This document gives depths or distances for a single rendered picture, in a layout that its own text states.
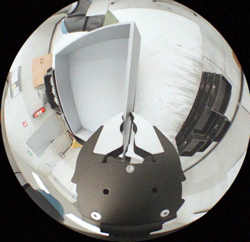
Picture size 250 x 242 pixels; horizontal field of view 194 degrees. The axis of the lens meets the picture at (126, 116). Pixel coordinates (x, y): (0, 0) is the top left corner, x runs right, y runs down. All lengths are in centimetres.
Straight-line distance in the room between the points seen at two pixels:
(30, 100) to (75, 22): 301
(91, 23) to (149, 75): 46
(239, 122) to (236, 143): 54
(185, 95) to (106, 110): 50
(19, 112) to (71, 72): 317
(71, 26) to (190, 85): 76
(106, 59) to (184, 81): 47
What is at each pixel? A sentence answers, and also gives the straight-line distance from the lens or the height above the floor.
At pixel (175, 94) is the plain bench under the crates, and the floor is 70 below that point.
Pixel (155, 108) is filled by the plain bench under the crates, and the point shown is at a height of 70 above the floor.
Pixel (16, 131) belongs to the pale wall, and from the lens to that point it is 351.
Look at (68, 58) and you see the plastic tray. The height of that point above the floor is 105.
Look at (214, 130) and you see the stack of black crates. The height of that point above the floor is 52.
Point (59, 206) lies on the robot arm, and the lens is 20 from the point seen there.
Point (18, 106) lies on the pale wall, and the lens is 332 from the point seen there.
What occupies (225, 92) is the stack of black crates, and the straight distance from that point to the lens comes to 122.
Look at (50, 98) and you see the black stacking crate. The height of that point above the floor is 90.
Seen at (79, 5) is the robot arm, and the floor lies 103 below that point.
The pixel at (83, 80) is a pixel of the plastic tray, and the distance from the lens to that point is 20.
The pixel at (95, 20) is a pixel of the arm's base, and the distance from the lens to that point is 51.
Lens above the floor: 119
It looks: 54 degrees down
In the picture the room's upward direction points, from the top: 151 degrees counter-clockwise
